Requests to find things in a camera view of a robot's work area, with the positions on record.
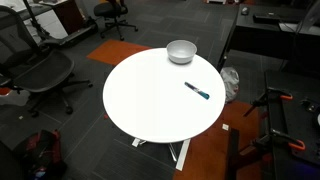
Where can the green marker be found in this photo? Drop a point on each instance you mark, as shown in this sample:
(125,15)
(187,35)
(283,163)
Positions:
(198,91)

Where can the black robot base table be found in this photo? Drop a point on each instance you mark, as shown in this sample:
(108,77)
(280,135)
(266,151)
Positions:
(297,117)

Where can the white bowl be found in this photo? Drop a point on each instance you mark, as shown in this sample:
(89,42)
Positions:
(181,51)

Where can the round white table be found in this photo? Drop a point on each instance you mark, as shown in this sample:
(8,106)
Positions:
(145,96)

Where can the white plastic bag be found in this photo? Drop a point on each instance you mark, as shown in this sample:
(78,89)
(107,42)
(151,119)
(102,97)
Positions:
(231,82)

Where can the black office chair far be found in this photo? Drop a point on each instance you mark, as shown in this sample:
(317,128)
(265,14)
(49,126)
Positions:
(113,9)

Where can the black electric scooter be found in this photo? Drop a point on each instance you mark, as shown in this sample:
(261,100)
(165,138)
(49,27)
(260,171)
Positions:
(57,22)

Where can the computer mouse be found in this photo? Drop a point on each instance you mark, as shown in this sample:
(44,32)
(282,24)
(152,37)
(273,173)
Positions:
(245,11)

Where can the black keyboard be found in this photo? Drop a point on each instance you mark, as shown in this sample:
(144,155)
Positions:
(267,18)

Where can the black mesh office chair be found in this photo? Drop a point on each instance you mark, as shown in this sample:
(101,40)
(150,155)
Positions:
(24,65)

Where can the red black backpack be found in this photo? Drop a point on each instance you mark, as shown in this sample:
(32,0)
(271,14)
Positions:
(41,157)

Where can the dark desk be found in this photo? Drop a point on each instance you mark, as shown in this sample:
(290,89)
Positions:
(296,39)

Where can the orange handled clamp lower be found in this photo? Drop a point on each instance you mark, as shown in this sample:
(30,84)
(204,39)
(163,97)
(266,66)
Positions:
(293,143)

